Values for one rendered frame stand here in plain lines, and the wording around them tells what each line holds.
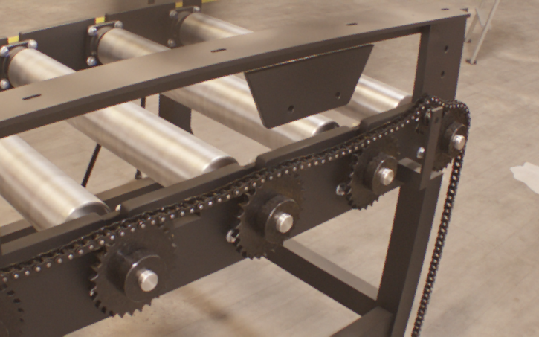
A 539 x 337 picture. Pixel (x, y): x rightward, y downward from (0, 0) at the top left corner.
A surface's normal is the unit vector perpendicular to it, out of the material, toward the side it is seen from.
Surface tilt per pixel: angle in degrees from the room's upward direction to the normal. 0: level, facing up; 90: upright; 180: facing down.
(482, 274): 0
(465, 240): 0
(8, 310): 90
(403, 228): 90
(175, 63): 0
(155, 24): 90
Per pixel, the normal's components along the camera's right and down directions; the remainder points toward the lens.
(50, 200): -0.43, -0.49
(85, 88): 0.08, -0.89
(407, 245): -0.72, 0.26
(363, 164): 0.69, 0.37
